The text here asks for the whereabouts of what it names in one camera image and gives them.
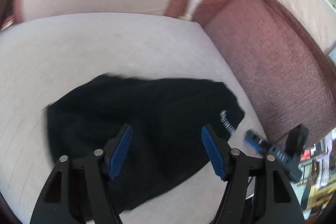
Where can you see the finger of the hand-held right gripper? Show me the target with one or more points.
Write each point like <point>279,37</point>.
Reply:
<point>256,140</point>

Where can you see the black pants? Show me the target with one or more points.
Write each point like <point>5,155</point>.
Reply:
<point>147,119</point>

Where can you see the beige and red sofa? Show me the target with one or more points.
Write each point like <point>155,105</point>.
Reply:
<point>168,50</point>

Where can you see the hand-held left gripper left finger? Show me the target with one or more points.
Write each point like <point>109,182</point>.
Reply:
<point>121,150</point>

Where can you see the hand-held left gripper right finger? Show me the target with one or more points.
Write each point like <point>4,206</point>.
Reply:
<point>211,151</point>

